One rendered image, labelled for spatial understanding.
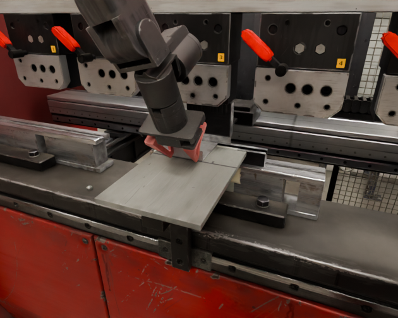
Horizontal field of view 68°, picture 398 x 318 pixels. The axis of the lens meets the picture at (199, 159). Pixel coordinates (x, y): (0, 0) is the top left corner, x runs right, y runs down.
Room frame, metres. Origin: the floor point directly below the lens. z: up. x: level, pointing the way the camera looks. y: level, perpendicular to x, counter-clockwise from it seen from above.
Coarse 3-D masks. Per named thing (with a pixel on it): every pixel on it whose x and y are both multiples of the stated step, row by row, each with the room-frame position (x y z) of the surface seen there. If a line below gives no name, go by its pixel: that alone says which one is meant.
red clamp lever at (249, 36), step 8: (248, 32) 0.51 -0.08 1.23; (248, 40) 0.51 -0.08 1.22; (256, 40) 0.50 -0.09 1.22; (256, 48) 0.50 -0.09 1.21; (264, 48) 0.50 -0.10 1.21; (264, 56) 0.50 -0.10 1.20; (272, 56) 0.50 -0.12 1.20; (272, 64) 0.49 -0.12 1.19; (280, 64) 0.49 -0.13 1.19; (280, 72) 0.48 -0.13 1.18
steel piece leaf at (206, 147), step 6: (204, 144) 0.60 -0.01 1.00; (210, 144) 0.60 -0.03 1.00; (216, 144) 0.60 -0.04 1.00; (174, 150) 0.54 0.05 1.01; (180, 150) 0.53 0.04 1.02; (204, 150) 0.57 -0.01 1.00; (210, 150) 0.57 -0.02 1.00; (180, 156) 0.54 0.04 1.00; (186, 156) 0.53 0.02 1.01; (204, 156) 0.54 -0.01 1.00
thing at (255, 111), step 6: (234, 102) 0.83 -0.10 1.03; (240, 102) 0.83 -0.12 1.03; (246, 102) 0.83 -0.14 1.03; (252, 102) 0.83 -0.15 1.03; (234, 108) 0.79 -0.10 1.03; (240, 108) 0.79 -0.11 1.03; (246, 108) 0.78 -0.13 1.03; (252, 108) 0.80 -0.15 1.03; (258, 108) 0.83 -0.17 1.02; (234, 114) 0.78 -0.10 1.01; (240, 114) 0.78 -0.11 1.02; (246, 114) 0.77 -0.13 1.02; (252, 114) 0.76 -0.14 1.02; (258, 114) 0.83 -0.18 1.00; (234, 120) 0.76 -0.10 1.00; (240, 120) 0.78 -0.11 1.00; (246, 120) 0.77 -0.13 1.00; (252, 120) 0.76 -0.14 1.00
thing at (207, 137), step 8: (192, 104) 0.62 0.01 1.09; (232, 104) 0.60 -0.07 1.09; (208, 112) 0.61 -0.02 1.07; (216, 112) 0.60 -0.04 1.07; (224, 112) 0.59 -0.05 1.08; (232, 112) 0.60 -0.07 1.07; (208, 120) 0.61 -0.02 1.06; (216, 120) 0.60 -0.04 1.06; (224, 120) 0.59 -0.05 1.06; (232, 120) 0.60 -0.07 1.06; (208, 128) 0.61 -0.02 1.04; (216, 128) 0.60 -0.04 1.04; (224, 128) 0.59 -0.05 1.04; (232, 128) 0.61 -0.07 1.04; (208, 136) 0.61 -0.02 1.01; (216, 136) 0.61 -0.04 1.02; (224, 136) 0.59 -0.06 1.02
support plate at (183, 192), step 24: (144, 168) 0.49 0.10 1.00; (168, 168) 0.49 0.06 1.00; (192, 168) 0.49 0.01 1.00; (216, 168) 0.49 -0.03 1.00; (120, 192) 0.40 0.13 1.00; (144, 192) 0.40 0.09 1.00; (168, 192) 0.40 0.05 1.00; (192, 192) 0.40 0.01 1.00; (216, 192) 0.40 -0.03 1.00; (168, 216) 0.34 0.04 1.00; (192, 216) 0.34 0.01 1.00
